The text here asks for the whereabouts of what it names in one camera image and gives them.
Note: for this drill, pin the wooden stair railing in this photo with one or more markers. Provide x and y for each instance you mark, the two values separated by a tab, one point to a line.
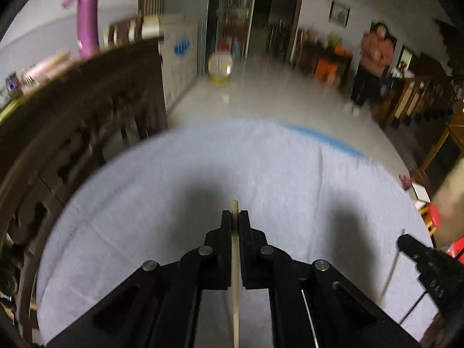
417	98

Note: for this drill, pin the dark wooden chair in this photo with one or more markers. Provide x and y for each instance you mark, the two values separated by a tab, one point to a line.
130	31

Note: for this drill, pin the round electric heater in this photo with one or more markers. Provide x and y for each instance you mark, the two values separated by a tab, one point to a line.
220	67

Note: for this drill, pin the beige sofa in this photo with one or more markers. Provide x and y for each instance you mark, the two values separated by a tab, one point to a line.
449	206

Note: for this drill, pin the white chest freezer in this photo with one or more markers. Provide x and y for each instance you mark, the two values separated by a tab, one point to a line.
179	61

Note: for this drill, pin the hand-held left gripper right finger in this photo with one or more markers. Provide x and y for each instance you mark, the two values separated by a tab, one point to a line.
243	232

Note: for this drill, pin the red and white chair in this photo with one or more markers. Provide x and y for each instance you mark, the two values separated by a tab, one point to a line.
457	251

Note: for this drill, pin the red round stool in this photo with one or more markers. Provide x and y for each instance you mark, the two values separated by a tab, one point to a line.
434	214

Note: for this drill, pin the carved dark wooden table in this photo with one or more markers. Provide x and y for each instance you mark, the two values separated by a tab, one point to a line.
72	116

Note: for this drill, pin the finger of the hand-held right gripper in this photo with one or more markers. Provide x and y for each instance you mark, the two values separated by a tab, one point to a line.
411	246

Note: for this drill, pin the wooden chopstick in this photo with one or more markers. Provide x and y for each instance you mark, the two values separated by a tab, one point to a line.
235	315
389	275

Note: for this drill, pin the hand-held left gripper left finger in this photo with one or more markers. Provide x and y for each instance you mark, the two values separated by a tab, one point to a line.
227	232

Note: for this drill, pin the framed wall picture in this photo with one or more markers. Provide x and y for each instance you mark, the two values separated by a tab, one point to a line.
339	12

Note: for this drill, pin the grey round tablecloth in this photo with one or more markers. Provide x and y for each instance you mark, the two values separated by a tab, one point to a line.
181	174

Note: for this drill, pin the orange cardboard box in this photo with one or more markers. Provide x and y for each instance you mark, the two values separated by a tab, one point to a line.
328	69

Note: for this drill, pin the glass display shelf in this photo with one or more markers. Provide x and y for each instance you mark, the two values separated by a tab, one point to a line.
235	14

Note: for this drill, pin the purple bottle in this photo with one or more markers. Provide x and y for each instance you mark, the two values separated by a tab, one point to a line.
87	21

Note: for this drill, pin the small white stool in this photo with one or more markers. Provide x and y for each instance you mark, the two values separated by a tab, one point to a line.
420	194

